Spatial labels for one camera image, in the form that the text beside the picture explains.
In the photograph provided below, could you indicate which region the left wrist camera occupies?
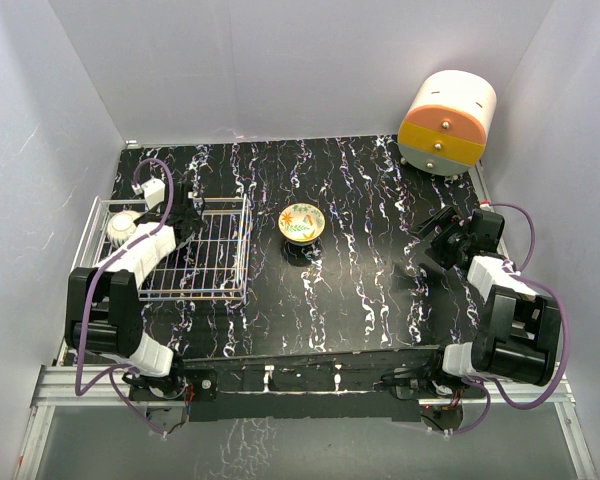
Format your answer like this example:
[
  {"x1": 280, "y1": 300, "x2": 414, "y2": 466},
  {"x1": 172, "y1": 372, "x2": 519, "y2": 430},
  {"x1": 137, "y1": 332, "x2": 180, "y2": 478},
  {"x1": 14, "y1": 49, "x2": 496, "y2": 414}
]
[{"x1": 132, "y1": 178, "x2": 166, "y2": 210}]

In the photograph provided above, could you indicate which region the aluminium frame rail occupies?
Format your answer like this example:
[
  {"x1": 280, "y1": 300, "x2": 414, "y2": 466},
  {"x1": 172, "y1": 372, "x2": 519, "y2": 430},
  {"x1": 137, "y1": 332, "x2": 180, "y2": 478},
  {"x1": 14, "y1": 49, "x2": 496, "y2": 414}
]
[{"x1": 12, "y1": 304, "x2": 131, "y2": 480}]

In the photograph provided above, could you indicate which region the white wire dish rack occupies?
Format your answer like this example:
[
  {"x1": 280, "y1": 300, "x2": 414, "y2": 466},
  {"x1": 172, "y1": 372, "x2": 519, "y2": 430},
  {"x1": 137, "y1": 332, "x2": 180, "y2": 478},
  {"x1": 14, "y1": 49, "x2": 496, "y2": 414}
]
[{"x1": 72, "y1": 196, "x2": 252, "y2": 303}]

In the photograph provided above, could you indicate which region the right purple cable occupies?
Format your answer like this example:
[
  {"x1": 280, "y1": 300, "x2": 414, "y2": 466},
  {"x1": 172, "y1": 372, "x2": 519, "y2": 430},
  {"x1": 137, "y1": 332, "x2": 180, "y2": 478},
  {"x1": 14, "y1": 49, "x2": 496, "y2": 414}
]
[{"x1": 444, "y1": 202, "x2": 572, "y2": 434}]

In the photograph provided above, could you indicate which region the yellow floral bowl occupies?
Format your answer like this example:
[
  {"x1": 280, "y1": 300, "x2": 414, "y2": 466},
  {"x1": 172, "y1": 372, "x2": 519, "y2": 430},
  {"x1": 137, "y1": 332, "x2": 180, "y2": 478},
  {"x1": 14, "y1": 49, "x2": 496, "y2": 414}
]
[{"x1": 278, "y1": 203, "x2": 326, "y2": 246}]

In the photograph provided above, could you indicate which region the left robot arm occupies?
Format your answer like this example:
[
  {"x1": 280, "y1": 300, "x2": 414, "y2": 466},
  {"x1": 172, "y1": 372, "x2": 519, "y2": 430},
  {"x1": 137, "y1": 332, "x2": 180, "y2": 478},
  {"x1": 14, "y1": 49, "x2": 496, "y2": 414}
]
[{"x1": 65, "y1": 179, "x2": 206, "y2": 399}]

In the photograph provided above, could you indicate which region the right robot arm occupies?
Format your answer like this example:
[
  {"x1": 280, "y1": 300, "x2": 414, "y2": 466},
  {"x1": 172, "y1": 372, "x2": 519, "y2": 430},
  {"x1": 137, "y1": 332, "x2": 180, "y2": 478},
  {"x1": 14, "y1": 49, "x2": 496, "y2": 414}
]
[{"x1": 410, "y1": 206, "x2": 561, "y2": 397}]

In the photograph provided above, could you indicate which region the round pastel drawer cabinet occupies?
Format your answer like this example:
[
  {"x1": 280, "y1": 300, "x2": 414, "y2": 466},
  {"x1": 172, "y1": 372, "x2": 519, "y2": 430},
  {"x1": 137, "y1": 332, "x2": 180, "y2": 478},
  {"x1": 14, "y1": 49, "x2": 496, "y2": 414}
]
[{"x1": 397, "y1": 70, "x2": 497, "y2": 177}]

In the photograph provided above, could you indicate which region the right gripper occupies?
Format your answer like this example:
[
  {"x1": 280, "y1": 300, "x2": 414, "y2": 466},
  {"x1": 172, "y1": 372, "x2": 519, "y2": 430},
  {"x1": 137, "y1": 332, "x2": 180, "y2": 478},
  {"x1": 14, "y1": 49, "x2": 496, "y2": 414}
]
[{"x1": 408, "y1": 206, "x2": 471, "y2": 269}]

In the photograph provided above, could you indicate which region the white orange-rimmed bowl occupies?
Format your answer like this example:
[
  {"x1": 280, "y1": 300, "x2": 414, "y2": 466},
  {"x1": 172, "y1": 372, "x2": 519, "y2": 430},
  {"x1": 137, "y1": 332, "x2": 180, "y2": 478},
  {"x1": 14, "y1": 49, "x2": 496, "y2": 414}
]
[{"x1": 106, "y1": 210, "x2": 141, "y2": 249}]

